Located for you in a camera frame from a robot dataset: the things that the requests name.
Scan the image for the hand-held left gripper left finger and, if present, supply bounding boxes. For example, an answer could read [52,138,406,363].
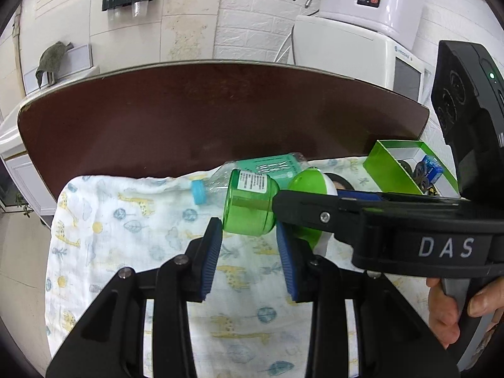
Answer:
[45,217,224,378]

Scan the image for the clear plastic bottle teal label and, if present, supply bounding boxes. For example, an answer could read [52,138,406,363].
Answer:
[191,152,308,205]

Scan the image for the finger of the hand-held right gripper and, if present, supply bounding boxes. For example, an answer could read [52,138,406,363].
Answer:
[336,190,462,206]
[272,190,381,253]

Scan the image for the grey cloth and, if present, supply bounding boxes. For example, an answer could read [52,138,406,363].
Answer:
[35,40,75,87]

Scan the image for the green white plastic capsule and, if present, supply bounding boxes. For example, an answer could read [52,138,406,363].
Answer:
[285,167,338,253]

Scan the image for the white cable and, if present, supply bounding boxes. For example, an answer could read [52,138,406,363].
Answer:
[275,33,295,64]

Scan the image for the small colourful printed box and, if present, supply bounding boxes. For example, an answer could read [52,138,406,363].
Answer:
[419,155,444,184]

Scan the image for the white microwave oven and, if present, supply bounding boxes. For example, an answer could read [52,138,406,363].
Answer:
[287,15,434,103]

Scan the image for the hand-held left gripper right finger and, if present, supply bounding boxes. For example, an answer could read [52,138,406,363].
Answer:
[276,226,461,378]

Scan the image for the green translucent plastic jar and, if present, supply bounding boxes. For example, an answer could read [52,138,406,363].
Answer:
[222,169,281,238]

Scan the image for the dark round object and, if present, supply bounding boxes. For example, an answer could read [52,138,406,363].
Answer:
[327,172,353,192]

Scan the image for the person's right hand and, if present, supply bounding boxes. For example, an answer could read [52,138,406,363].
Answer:
[426,272,504,349]

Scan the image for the white counter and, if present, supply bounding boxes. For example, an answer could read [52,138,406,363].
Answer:
[0,43,101,217]

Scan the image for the green cardboard box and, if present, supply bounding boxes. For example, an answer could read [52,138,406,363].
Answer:
[362,140,459,198]

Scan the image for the white water purifier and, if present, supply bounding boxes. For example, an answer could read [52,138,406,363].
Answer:
[319,0,428,52]

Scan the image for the giraffe printed cloth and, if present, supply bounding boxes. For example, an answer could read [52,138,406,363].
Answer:
[45,157,445,378]

